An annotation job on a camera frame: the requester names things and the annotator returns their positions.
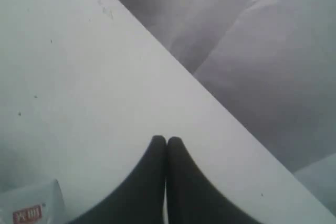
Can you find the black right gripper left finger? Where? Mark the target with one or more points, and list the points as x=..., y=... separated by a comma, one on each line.
x=140, y=197

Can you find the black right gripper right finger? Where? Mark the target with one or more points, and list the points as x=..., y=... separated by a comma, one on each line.
x=191, y=197

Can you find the white blue milk carton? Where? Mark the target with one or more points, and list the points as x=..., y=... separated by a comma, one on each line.
x=37, y=203

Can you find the white backdrop curtain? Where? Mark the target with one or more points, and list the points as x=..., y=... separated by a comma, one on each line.
x=270, y=63

